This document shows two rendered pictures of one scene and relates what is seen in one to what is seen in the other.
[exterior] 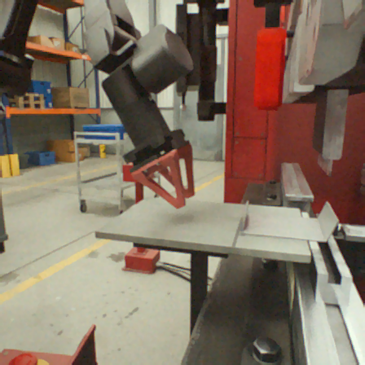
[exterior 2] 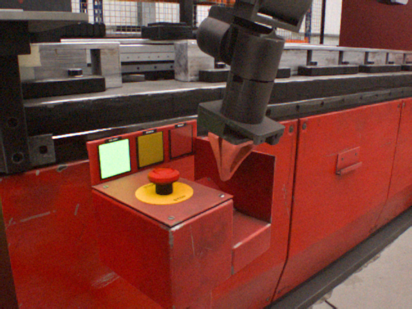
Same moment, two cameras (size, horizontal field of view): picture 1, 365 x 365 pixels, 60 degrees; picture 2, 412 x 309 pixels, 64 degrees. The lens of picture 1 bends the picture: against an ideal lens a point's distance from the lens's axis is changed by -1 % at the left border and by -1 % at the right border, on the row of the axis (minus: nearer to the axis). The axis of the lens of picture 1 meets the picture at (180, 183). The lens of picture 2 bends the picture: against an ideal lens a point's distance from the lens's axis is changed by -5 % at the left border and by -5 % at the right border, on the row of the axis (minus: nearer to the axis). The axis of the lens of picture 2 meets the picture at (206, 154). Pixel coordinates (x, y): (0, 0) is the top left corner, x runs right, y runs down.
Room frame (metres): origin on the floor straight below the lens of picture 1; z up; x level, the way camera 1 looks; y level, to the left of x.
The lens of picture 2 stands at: (0.68, 0.50, 0.95)
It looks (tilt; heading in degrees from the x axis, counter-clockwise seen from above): 17 degrees down; 215
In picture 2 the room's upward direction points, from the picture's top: straight up
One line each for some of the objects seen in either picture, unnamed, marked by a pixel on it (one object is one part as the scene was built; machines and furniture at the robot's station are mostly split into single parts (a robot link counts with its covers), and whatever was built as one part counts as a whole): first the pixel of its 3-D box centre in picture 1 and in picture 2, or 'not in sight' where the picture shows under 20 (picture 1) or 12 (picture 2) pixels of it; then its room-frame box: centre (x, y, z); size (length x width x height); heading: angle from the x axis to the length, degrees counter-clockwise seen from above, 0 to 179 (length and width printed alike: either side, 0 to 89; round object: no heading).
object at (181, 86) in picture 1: (187, 57); not in sight; (1.67, -0.04, 1.42); 0.45 x 0.12 x 0.36; 0
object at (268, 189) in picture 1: (271, 195); not in sight; (0.99, -0.29, 0.89); 0.30 x 0.05 x 0.03; 164
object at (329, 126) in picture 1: (327, 132); not in sight; (0.40, -0.18, 1.13); 0.10 x 0.02 x 0.10; 164
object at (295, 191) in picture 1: (292, 190); not in sight; (0.93, -0.33, 0.92); 0.50 x 0.06 x 0.10; 164
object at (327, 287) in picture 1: (319, 248); (4, 36); (0.37, -0.17, 0.99); 0.20 x 0.03 x 0.03; 164
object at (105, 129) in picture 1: (109, 133); not in sight; (3.72, 0.82, 0.92); 0.50 x 0.36 x 0.18; 65
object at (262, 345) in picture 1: (266, 349); (75, 73); (0.28, -0.09, 0.91); 0.03 x 0.03 x 0.02
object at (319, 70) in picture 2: not in sight; (329, 69); (-0.55, 0.15, 0.89); 0.30 x 0.05 x 0.03; 164
